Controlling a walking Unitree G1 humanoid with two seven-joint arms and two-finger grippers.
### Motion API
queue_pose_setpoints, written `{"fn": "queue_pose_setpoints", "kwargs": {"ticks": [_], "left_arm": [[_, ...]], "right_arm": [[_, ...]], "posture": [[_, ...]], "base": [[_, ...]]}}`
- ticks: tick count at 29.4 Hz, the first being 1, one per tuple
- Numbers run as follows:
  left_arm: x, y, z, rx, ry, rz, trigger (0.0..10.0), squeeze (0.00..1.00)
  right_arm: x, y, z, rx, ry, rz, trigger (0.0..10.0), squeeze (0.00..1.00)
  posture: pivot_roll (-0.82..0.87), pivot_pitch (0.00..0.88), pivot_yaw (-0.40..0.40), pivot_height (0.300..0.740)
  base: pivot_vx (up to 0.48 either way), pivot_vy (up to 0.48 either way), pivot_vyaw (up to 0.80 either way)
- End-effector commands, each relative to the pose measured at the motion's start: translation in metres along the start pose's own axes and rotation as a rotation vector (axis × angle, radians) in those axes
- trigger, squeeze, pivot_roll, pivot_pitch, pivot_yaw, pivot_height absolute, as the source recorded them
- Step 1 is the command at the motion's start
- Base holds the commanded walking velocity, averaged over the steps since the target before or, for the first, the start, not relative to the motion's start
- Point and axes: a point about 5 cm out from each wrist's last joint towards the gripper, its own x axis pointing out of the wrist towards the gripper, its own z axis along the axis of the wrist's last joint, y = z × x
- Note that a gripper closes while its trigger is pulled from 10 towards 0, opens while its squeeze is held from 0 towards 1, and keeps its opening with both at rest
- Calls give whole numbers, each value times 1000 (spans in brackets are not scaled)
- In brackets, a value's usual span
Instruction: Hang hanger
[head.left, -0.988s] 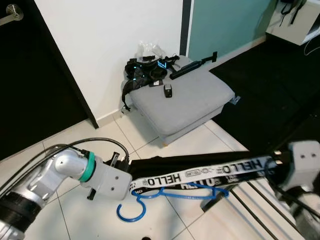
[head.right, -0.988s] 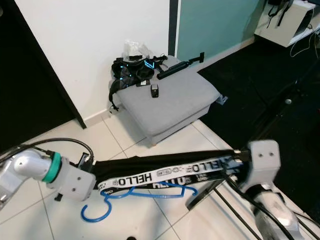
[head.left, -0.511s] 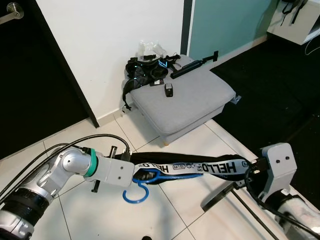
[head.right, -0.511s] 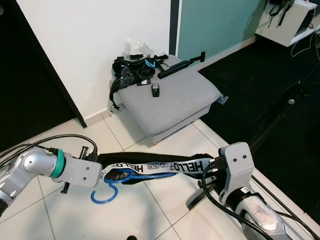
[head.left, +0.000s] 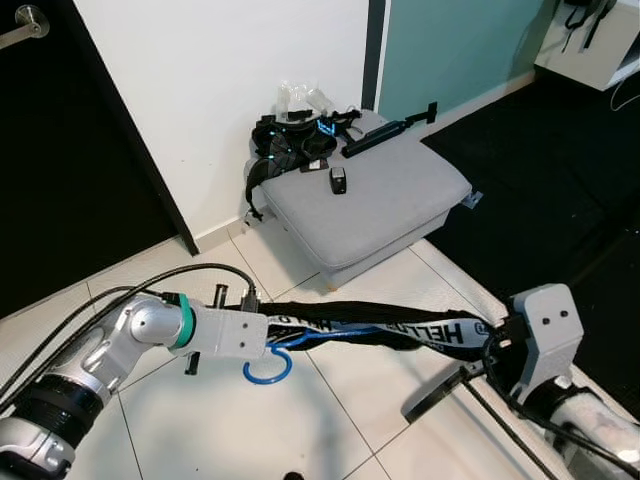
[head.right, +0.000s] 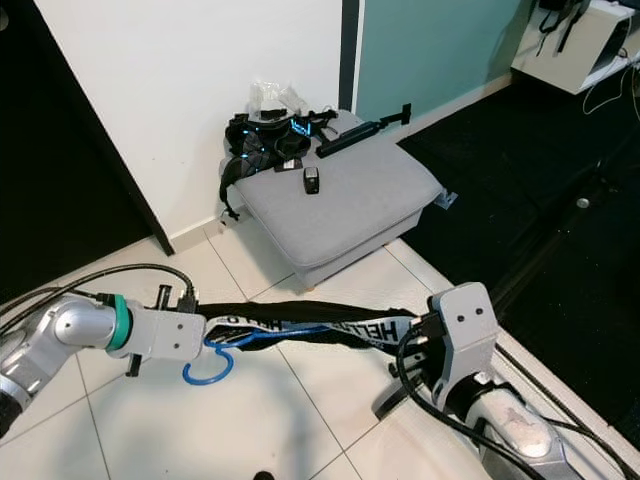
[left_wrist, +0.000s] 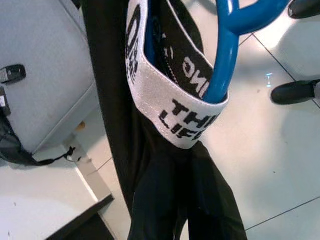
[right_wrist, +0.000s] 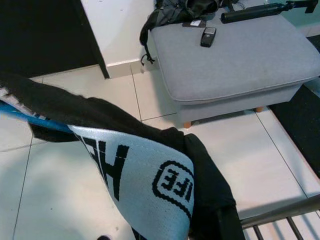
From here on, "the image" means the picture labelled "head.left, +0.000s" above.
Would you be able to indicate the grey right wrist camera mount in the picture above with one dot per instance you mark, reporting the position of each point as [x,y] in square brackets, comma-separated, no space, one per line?
[545,330]

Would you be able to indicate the small black device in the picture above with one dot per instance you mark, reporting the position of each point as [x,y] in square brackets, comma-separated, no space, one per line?
[339,182]

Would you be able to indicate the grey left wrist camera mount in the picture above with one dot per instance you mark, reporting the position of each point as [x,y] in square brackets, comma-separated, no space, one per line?
[230,332]

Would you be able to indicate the white cabinet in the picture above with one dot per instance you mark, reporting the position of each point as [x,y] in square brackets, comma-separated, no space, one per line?
[590,50]

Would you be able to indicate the black selfie stick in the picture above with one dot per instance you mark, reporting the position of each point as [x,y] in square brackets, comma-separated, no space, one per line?
[380,138]

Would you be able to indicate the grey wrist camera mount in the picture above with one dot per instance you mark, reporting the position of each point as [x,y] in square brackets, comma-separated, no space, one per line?
[545,330]
[230,332]

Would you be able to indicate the black metal clothes rack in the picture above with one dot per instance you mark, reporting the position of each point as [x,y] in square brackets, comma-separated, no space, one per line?
[440,395]

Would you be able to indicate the black garment with printed band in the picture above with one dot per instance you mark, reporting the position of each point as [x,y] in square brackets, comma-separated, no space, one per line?
[440,330]

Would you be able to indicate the clear plastic bag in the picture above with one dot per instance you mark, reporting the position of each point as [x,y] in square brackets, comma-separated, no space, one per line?
[305,98]

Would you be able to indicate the black rubber floor mat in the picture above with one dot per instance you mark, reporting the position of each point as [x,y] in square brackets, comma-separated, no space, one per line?
[540,180]

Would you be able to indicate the wide black door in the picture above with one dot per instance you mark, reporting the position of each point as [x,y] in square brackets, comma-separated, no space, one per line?
[60,150]

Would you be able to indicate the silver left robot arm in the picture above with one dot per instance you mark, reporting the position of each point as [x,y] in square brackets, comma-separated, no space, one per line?
[100,350]

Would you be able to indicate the blue plastic hanger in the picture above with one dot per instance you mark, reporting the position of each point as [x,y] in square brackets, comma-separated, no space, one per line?
[330,333]

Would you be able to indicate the black backpack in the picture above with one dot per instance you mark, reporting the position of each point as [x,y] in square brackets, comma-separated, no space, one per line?
[580,15]

